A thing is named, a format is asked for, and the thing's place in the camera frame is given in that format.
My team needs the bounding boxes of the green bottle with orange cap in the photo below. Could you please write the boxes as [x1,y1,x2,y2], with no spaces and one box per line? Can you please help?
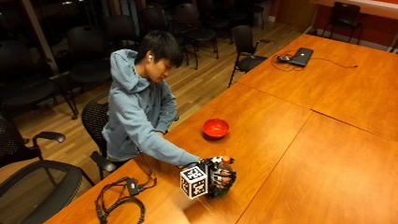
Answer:
[214,155,234,198]

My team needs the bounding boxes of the white marker cube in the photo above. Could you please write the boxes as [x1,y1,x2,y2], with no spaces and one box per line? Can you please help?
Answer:
[178,165,209,201]

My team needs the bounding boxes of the red bowl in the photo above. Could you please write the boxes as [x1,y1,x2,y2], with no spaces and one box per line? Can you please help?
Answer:
[199,118,231,140]

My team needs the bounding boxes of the small black hub box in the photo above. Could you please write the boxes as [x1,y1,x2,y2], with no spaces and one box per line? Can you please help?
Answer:
[123,177,142,197]

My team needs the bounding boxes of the the person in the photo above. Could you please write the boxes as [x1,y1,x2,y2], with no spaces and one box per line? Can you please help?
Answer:
[101,29,202,169]

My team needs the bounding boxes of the black mesh office chair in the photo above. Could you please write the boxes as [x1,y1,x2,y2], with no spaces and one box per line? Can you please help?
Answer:
[81,92,126,181]

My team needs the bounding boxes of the black armrest office chair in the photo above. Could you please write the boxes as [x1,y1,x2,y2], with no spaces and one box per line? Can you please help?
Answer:
[226,24,275,89]
[0,114,66,171]
[0,160,97,224]

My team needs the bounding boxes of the black laptop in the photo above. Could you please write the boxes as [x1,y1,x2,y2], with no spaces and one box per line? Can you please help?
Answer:
[287,47,315,68]

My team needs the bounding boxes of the black cable bundle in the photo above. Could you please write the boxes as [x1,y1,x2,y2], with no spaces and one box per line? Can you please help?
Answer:
[93,152,159,224]

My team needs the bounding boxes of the thin black laptop cable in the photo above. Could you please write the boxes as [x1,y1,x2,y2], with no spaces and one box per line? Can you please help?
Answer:
[271,50,359,73]

